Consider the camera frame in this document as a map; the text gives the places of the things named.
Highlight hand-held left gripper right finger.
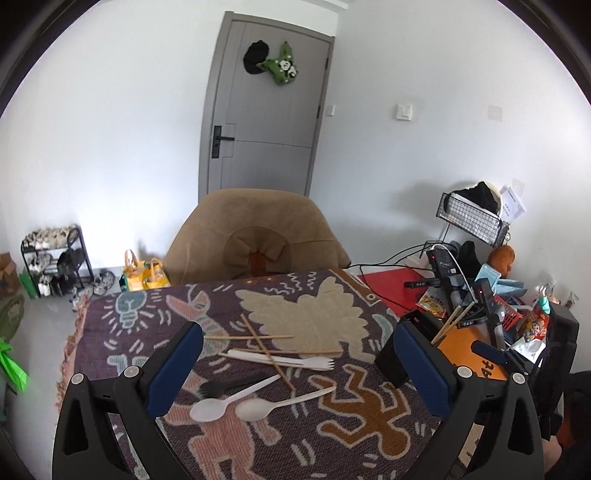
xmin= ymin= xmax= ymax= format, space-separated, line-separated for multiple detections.
xmin=392 ymin=318 xmax=546 ymax=480

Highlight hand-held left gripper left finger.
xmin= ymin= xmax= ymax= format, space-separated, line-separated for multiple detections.
xmin=52 ymin=320 xmax=206 ymax=480

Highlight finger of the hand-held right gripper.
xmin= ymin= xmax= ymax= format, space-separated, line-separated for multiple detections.
xmin=471 ymin=340 xmax=532 ymax=371

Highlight orange box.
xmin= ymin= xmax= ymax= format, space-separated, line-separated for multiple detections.
xmin=436 ymin=329 xmax=509 ymax=381

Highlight colourful snack packet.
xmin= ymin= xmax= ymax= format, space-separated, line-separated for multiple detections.
xmin=522 ymin=305 xmax=551 ymax=343

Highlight black utensil holder box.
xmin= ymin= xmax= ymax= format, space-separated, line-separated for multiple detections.
xmin=378 ymin=311 xmax=446 ymax=387

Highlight red plastic basket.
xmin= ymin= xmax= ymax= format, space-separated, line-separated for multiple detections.
xmin=492 ymin=295 xmax=526 ymax=332

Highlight black plastic fork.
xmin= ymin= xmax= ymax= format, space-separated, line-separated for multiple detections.
xmin=198 ymin=379 xmax=238 ymax=398

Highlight white plastic spoon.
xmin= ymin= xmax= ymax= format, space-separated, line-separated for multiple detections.
xmin=191 ymin=374 xmax=281 ymax=422
xmin=235 ymin=386 xmax=337 ymax=422

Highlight yellow snack packet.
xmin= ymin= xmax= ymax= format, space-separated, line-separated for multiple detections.
xmin=418 ymin=295 xmax=447 ymax=318

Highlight blue box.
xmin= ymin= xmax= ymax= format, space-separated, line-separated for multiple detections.
xmin=475 ymin=264 xmax=503 ymax=297

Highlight person's dark pants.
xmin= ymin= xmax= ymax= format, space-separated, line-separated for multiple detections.
xmin=542 ymin=373 xmax=591 ymax=480

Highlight yellow tote bag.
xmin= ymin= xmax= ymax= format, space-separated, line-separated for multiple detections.
xmin=144 ymin=258 xmax=170 ymax=289
xmin=121 ymin=249 xmax=149 ymax=291

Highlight brown plush toy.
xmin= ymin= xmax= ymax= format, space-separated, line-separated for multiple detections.
xmin=489 ymin=244 xmax=516 ymax=278

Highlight black charger device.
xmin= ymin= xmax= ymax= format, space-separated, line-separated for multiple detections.
xmin=427 ymin=249 xmax=459 ymax=278

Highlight grey sneakers pair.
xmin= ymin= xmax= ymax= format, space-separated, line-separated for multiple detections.
xmin=91 ymin=271 xmax=116 ymax=296

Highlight printed woven blanket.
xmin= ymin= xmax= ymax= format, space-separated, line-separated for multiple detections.
xmin=55 ymin=268 xmax=467 ymax=480

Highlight black shoe rack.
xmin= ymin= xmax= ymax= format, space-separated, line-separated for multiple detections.
xmin=21 ymin=224 xmax=95 ymax=298

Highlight white paper sheet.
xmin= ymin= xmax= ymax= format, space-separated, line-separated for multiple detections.
xmin=499 ymin=185 xmax=527 ymax=223

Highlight black cloth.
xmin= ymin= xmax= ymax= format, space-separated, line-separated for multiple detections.
xmin=455 ymin=181 xmax=503 ymax=214

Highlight bright green bag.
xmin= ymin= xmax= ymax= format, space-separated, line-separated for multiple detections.
xmin=0 ymin=339 xmax=29 ymax=394

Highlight brown covered armchair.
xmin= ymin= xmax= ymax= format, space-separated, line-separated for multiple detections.
xmin=164 ymin=188 xmax=352 ymax=289

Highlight olive green bag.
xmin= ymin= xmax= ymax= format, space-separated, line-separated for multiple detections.
xmin=0 ymin=295 xmax=26 ymax=342

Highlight rows of shoes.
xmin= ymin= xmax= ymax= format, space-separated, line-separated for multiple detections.
xmin=23 ymin=227 xmax=88 ymax=296

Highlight cardboard box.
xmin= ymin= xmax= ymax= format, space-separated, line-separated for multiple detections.
xmin=0 ymin=253 xmax=20 ymax=292

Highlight grey door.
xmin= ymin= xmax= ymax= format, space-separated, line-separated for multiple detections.
xmin=198 ymin=11 xmax=335 ymax=204

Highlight green panda plush bag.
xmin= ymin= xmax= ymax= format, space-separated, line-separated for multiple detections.
xmin=256 ymin=41 xmax=298 ymax=86

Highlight black hat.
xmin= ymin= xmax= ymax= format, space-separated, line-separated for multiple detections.
xmin=243 ymin=41 xmax=271 ymax=75

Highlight black cables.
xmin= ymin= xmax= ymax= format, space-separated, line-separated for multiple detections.
xmin=346 ymin=247 xmax=432 ymax=274

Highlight black wire basket rack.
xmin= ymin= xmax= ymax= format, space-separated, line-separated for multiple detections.
xmin=435 ymin=191 xmax=511 ymax=248

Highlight black door handle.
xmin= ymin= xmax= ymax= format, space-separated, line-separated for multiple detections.
xmin=211 ymin=126 xmax=236 ymax=160

